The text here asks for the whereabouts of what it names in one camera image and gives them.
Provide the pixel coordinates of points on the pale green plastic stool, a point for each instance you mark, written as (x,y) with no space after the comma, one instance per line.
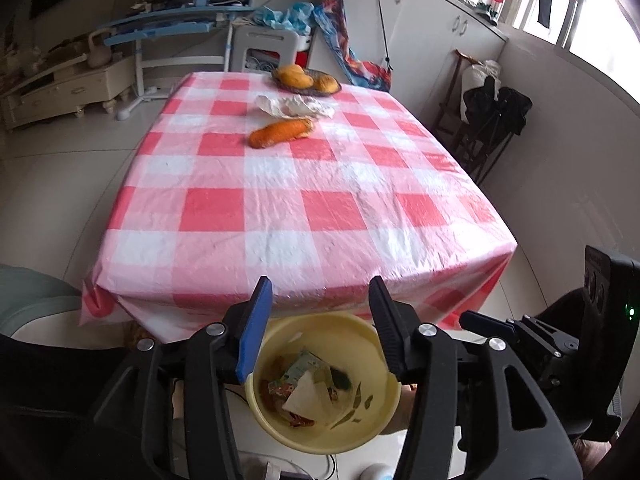
(35,295)

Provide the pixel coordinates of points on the wooden chair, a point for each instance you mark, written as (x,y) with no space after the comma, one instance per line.
(447,110)

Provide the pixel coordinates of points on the pair of sneakers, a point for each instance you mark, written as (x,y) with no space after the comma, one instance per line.
(475,7)

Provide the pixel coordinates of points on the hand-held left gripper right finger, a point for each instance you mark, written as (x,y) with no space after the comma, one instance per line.
(387,330)

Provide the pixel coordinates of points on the black folding chair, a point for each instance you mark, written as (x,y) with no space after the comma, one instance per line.
(505,110)

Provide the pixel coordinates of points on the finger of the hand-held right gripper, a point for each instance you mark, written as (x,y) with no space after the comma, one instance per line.
(490,329)

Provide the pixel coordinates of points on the white crumpled paper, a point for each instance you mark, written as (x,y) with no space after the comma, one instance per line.
(307,395)

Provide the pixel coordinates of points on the long orange fruit peel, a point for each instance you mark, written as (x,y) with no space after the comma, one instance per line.
(280,132)

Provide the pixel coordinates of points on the pink white checkered tablecloth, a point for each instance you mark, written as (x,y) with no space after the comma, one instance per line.
(300,210)

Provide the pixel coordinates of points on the yellow plastic bin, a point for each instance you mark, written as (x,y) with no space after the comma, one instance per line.
(280,340)

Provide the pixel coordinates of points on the beige kettlebell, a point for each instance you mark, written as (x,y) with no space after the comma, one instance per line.
(99,54)

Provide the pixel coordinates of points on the yellow mango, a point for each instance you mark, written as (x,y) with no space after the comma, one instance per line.
(325,83)
(287,71)
(300,81)

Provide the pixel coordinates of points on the blue study desk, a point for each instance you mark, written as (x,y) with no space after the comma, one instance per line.
(165,25)

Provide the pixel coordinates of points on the cream television stand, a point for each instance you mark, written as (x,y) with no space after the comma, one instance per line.
(65,90)

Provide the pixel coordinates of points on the blue plastic bag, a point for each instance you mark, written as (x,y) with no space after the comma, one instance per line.
(285,17)

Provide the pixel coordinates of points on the blue milk carton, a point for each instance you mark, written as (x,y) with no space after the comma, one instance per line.
(302,365)

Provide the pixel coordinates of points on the white storage cart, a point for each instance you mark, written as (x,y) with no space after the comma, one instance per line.
(270,42)

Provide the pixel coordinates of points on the white bag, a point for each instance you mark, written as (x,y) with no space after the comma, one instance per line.
(475,77)

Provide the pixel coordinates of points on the person's dark clothing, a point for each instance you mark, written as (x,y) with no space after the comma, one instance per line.
(50,410)

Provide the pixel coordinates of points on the white cabinet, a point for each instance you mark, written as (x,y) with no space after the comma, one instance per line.
(430,45)

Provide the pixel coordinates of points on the woven fruit basket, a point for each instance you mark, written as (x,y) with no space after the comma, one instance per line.
(317,91)

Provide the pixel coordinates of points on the red snack wrapper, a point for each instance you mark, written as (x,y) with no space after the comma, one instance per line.
(300,421)

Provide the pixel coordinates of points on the person's right forearm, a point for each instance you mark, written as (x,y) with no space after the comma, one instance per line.
(595,460)

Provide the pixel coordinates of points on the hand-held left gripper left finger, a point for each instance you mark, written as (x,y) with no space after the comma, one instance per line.
(255,330)

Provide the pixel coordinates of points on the beige crumpled tissue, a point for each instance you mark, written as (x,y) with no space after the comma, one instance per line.
(295,106)

